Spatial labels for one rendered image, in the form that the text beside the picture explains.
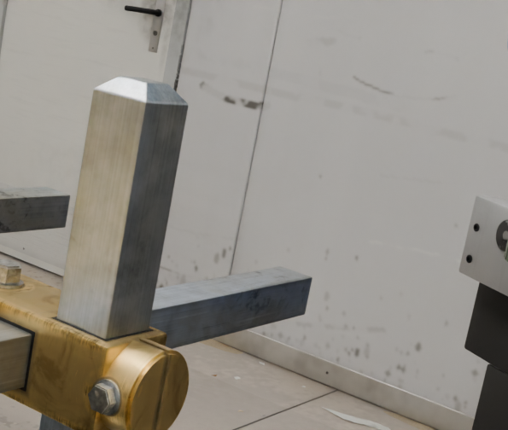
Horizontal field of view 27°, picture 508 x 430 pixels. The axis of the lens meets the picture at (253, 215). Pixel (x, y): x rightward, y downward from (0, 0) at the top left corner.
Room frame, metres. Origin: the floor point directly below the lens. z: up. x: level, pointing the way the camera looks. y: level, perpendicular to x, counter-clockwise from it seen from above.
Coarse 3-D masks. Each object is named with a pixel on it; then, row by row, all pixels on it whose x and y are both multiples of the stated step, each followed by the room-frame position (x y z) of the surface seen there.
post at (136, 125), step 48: (96, 96) 0.53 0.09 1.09; (144, 96) 0.52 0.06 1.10; (96, 144) 0.53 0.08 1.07; (144, 144) 0.52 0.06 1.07; (96, 192) 0.53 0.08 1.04; (144, 192) 0.53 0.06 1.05; (96, 240) 0.53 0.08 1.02; (144, 240) 0.53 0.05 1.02; (96, 288) 0.52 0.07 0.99; (144, 288) 0.54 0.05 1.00
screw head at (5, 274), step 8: (0, 264) 0.58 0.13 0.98; (8, 264) 0.58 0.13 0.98; (16, 264) 0.58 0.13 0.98; (0, 272) 0.57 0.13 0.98; (8, 272) 0.57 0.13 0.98; (16, 272) 0.58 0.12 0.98; (0, 280) 0.57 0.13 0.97; (8, 280) 0.57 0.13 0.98; (16, 280) 0.58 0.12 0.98; (8, 288) 0.57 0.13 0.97
